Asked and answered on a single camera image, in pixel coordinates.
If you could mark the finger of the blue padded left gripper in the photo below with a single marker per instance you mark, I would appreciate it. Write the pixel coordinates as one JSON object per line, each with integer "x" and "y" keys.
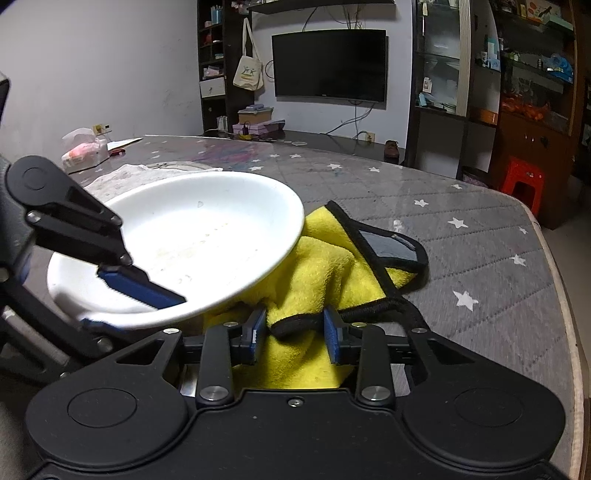
{"x": 135, "y": 283}

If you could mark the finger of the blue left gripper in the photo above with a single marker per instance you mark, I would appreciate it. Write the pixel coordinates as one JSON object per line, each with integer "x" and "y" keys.
{"x": 99, "y": 326}

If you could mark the dark low tv console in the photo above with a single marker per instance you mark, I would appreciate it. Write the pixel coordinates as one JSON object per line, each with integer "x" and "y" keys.
{"x": 314, "y": 143}

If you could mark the red plastic stool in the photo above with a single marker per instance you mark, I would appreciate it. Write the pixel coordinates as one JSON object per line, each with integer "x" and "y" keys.
{"x": 522, "y": 180}

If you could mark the tissue pack in plastic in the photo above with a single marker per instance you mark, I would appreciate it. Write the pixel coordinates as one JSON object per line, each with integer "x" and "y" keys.
{"x": 83, "y": 150}

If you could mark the black wall television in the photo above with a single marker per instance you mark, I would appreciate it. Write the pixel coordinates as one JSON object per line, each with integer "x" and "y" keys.
{"x": 347, "y": 64}

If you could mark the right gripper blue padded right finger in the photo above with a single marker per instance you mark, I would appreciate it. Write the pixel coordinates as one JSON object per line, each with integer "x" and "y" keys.
{"x": 337, "y": 338}

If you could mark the stacked boxes on console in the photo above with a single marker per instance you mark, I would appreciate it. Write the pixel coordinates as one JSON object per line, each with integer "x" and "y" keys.
{"x": 257, "y": 121}

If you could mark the dark shelf cabinet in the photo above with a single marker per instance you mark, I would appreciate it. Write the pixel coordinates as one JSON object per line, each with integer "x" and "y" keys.
{"x": 456, "y": 89}

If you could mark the white bowl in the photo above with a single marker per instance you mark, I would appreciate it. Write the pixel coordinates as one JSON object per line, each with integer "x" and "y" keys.
{"x": 207, "y": 236}

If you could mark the yellow cleaning cloth black trim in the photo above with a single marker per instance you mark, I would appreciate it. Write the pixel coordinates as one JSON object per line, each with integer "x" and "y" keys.
{"x": 358, "y": 269}

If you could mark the white floral cloth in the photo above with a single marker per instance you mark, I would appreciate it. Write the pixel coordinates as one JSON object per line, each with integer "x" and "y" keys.
{"x": 129, "y": 177}

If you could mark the grey star pattern table mat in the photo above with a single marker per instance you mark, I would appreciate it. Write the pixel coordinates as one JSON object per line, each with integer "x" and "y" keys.
{"x": 493, "y": 285}

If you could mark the white paper sheet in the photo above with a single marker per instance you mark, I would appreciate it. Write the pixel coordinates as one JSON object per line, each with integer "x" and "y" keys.
{"x": 113, "y": 146}

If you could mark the beige tote bag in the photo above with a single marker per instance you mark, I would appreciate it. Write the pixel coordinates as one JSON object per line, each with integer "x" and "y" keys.
{"x": 249, "y": 73}

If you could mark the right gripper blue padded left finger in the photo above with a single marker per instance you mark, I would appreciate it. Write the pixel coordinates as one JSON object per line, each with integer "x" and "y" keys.
{"x": 253, "y": 335}

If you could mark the red wooden cabinet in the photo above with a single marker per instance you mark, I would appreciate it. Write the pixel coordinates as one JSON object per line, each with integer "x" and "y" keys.
{"x": 543, "y": 64}

